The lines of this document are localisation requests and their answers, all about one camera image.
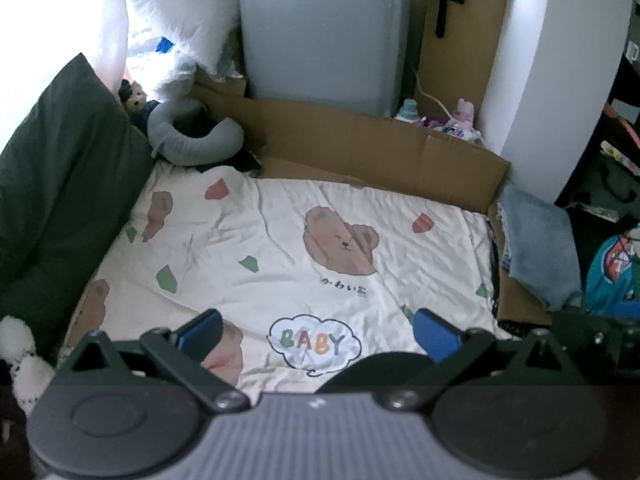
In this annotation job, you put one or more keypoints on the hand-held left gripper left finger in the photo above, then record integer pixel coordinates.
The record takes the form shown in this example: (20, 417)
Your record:
(202, 332)

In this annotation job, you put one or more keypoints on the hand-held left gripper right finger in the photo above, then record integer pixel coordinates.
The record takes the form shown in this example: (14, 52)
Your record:
(435, 335)

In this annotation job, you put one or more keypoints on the light blue jeans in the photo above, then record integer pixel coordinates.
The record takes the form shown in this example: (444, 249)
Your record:
(545, 245)

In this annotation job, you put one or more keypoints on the white bear-printed bed sheet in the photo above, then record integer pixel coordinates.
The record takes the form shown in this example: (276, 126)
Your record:
(250, 240)

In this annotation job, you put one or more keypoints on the white folded cloth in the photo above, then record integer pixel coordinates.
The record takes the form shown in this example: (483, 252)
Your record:
(506, 240)

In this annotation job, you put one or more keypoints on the dark bulky object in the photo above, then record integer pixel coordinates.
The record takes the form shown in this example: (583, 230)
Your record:
(600, 345)

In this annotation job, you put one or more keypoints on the grey neck pillow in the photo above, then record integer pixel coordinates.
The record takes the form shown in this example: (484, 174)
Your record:
(200, 152)

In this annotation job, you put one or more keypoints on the white plush toy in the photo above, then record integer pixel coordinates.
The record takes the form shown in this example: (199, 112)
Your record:
(25, 375)

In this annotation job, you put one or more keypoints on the teal printed cloth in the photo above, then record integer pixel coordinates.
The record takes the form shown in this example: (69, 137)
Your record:
(607, 270)

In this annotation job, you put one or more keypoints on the brown cardboard box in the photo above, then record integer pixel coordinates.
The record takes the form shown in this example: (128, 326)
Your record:
(350, 150)

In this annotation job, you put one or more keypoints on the white printed refill pouch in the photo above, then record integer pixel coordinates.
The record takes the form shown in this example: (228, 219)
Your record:
(457, 132)

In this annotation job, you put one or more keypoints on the dark green pillow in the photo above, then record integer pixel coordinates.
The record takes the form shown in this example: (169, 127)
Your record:
(60, 185)

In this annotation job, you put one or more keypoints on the purple packet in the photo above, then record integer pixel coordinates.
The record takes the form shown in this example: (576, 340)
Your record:
(434, 121)

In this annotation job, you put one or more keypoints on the black bag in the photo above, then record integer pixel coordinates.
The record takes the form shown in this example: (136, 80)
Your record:
(600, 190)

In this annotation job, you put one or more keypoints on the light blue detergent bottle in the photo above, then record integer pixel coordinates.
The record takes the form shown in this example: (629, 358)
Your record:
(407, 110)

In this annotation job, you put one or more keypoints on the small teddy bear toy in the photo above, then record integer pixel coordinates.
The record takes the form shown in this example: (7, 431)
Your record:
(134, 100)

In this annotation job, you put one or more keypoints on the white plastic bag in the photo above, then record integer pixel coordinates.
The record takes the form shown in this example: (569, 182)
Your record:
(160, 65)

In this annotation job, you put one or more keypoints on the tall brown cardboard panel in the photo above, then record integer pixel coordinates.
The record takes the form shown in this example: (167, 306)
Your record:
(480, 50)

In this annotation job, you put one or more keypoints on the white pillow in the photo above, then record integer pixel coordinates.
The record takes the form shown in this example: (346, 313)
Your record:
(190, 15)

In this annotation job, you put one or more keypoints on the grey upright appliance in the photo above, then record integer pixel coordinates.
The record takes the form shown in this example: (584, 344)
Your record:
(325, 35)

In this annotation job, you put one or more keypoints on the sheer white curtain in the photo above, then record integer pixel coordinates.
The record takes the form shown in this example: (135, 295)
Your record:
(60, 25)

